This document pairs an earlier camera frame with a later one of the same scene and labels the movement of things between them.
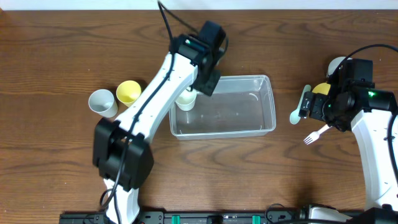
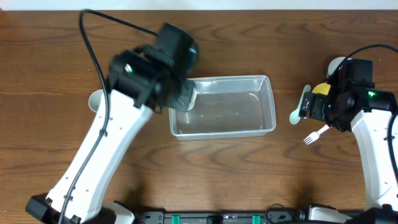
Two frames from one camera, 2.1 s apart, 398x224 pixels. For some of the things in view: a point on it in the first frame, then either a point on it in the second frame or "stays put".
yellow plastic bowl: x=323 y=88 stays put
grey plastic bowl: x=334 y=63 stays put
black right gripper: x=307 y=105 stays put
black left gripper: x=205 y=82 → x=181 y=97
